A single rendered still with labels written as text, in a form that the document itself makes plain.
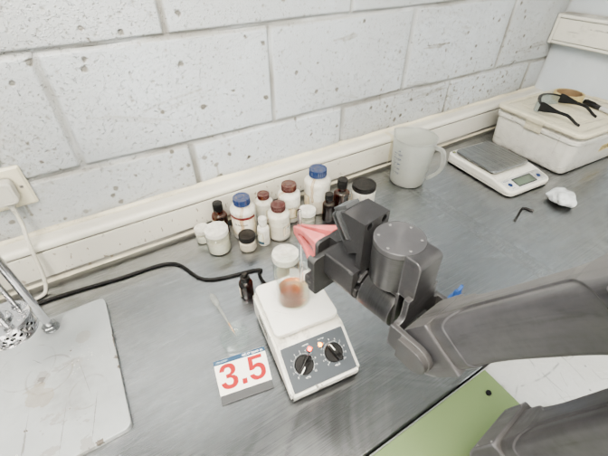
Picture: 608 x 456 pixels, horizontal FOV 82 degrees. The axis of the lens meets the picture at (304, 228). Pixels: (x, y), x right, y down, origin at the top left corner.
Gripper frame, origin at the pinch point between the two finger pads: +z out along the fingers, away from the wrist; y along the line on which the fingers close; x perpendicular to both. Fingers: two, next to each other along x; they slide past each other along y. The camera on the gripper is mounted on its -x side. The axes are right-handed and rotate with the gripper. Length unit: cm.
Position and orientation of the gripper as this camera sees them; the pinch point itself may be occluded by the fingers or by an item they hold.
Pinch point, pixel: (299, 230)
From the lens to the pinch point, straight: 54.1
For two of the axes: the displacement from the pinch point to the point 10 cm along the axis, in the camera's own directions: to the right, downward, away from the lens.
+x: 0.2, 7.8, 6.3
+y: -7.6, 4.2, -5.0
